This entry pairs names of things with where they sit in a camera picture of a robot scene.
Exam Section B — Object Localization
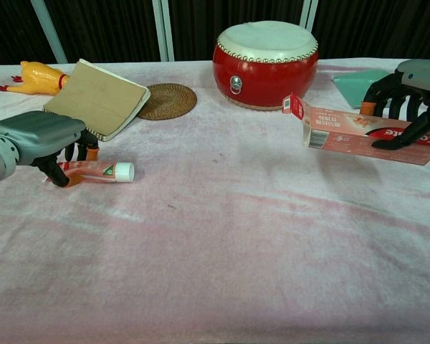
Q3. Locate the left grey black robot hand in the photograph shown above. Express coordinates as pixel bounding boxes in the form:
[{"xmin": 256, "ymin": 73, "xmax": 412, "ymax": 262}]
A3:
[{"xmin": 0, "ymin": 110, "xmax": 100, "ymax": 189}]

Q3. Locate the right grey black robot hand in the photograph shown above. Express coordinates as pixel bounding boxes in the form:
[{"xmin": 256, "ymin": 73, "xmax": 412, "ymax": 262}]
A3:
[{"xmin": 360, "ymin": 59, "xmax": 430, "ymax": 151}]

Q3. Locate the pink toothpaste tube white cap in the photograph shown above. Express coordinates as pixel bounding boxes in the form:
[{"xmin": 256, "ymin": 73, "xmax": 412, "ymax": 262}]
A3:
[{"xmin": 42, "ymin": 161, "xmax": 135, "ymax": 184}]

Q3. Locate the pink Colgate toothpaste box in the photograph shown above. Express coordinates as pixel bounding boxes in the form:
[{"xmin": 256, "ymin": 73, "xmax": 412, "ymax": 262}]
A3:
[{"xmin": 282, "ymin": 92, "xmax": 430, "ymax": 166}]

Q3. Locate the yellow rubber chicken toy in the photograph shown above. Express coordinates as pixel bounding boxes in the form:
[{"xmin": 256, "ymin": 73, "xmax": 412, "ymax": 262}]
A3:
[{"xmin": 0, "ymin": 60, "xmax": 71, "ymax": 97}]

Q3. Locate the mint green plastic dustpan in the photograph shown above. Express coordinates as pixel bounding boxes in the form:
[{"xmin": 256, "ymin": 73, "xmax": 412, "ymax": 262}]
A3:
[{"xmin": 332, "ymin": 70, "xmax": 391, "ymax": 110}]

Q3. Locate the kraft cover spiral notebook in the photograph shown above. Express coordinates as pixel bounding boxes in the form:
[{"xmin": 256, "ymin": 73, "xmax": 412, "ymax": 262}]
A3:
[{"xmin": 42, "ymin": 58, "xmax": 151, "ymax": 143}]

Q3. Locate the round woven rattan coaster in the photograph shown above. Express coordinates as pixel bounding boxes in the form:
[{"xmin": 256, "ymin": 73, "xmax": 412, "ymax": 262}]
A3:
[{"xmin": 138, "ymin": 82, "xmax": 198, "ymax": 121}]

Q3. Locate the red drum white skin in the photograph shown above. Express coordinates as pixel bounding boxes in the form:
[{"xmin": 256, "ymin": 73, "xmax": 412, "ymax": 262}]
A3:
[{"xmin": 212, "ymin": 20, "xmax": 320, "ymax": 110}]

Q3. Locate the pink fleece table cloth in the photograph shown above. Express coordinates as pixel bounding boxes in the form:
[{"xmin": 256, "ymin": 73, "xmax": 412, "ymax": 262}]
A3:
[{"xmin": 0, "ymin": 59, "xmax": 430, "ymax": 344}]

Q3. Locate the white partition frame post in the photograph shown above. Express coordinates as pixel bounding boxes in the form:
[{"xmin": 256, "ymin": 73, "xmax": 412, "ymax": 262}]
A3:
[
  {"xmin": 30, "ymin": 0, "xmax": 68, "ymax": 65},
  {"xmin": 152, "ymin": 0, "xmax": 176, "ymax": 62},
  {"xmin": 299, "ymin": 0, "xmax": 319, "ymax": 32}
]

